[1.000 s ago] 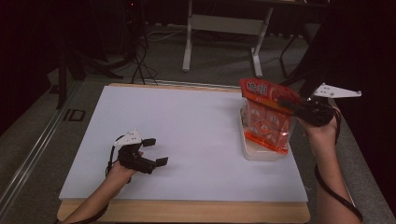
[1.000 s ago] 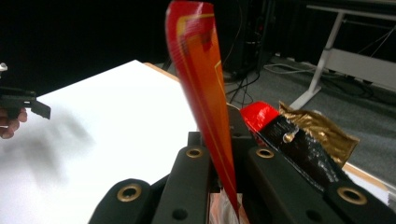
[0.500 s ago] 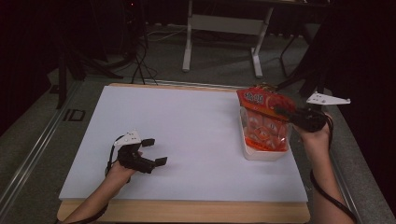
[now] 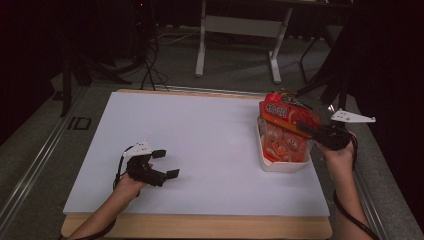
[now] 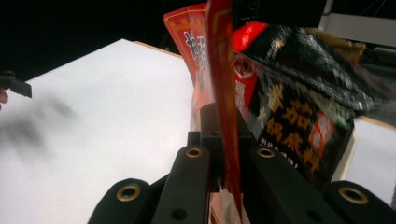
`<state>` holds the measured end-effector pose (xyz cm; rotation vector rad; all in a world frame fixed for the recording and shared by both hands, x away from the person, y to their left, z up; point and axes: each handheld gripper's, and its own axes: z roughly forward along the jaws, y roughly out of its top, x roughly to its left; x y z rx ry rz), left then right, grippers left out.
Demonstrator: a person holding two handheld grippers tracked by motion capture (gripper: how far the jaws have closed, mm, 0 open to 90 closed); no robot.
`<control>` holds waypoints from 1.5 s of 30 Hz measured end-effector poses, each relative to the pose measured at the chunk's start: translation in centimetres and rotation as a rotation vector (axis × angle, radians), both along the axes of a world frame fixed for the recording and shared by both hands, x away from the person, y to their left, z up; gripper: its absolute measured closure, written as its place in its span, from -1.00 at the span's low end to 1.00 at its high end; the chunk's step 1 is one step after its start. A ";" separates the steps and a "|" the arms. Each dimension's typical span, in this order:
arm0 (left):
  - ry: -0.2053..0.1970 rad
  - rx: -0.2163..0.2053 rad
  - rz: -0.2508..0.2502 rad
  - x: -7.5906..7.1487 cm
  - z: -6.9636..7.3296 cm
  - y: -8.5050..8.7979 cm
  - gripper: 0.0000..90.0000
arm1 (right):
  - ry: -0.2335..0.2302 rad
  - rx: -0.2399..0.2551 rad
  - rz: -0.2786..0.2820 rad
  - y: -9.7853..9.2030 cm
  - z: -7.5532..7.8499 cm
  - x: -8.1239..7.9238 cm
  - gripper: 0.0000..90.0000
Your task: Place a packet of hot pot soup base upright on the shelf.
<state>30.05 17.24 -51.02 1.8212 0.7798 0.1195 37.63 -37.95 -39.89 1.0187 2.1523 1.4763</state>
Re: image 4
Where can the black angled stand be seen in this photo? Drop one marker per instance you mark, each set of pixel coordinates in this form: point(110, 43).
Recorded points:
point(340, 96)

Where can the white metal desk frame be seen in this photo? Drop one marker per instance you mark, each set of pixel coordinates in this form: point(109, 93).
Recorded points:
point(240, 26)

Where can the black tripod stand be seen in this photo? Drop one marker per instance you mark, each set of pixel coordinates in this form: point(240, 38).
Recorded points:
point(66, 83)

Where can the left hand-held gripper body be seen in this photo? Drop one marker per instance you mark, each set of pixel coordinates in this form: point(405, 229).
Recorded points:
point(143, 170)

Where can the metal floor rail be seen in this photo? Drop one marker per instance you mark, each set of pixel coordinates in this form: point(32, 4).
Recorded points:
point(36, 166)
point(366, 196)

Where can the clear bag of orange sachets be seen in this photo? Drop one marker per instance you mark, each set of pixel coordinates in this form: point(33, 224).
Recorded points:
point(283, 146)

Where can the small red-orange sauce packet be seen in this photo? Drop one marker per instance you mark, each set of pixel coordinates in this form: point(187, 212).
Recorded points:
point(283, 115)

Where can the person's right hand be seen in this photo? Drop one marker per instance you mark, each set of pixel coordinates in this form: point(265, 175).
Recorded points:
point(340, 158)

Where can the wooden table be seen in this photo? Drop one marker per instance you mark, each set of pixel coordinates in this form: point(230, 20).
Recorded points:
point(200, 226)

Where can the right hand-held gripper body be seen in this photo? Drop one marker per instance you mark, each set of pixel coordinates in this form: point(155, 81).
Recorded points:
point(333, 136)

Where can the black floor socket plate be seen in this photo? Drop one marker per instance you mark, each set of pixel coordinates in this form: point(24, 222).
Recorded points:
point(80, 123)

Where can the white table board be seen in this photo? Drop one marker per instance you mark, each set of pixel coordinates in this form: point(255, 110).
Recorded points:
point(200, 133)

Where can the white compartment tray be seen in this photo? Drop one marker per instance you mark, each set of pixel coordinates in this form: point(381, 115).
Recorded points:
point(283, 166)

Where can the person's left hand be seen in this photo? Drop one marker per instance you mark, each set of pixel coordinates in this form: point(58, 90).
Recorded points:
point(130, 188)

